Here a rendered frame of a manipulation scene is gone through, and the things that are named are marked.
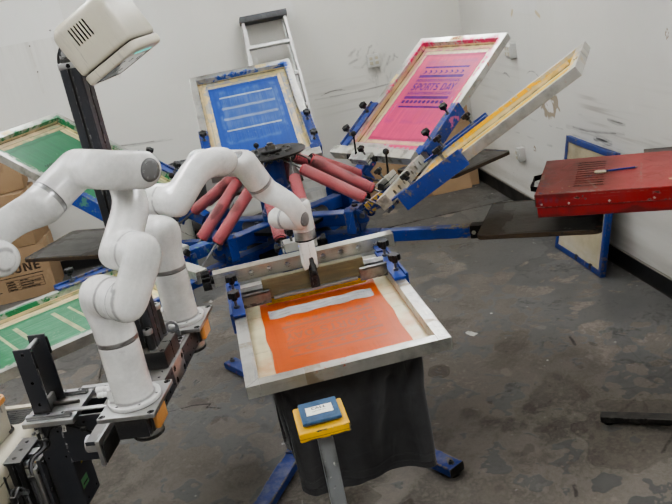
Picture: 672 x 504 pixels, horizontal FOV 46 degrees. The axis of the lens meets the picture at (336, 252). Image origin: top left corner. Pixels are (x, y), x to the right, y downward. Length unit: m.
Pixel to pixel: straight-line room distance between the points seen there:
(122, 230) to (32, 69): 5.02
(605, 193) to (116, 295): 1.82
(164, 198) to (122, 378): 0.59
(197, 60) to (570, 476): 4.58
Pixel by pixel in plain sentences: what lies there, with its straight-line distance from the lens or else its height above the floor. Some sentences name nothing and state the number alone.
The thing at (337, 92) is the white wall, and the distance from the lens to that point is 6.83.
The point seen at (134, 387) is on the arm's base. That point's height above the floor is 1.19.
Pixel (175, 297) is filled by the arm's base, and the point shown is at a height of 1.22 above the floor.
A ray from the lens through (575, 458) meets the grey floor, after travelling 3.44.
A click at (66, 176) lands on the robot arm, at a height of 1.69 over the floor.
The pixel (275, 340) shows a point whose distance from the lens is 2.50.
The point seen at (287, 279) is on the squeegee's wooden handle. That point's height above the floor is 1.04.
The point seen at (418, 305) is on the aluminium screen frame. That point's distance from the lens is 2.47.
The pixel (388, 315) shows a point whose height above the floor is 0.95.
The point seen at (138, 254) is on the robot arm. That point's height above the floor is 1.50.
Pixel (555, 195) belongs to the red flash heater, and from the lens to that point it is 2.98.
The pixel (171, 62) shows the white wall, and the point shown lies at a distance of 6.69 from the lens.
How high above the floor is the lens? 2.00
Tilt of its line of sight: 19 degrees down
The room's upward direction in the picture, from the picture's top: 11 degrees counter-clockwise
